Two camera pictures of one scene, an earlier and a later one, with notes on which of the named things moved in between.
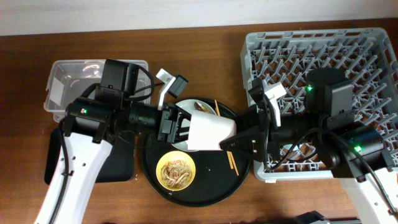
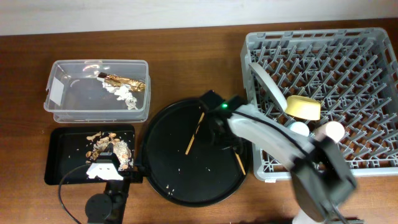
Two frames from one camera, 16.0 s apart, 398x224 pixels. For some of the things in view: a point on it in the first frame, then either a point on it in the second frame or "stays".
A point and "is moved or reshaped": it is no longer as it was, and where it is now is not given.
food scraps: (176, 173) → (121, 149)
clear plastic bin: (68, 79) stays
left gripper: (171, 125) → (110, 148)
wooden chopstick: (231, 158) → (240, 163)
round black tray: (220, 174) stays
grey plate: (188, 105) → (272, 86)
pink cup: (208, 129) is moved or reshaped
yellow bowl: (175, 170) → (303, 107)
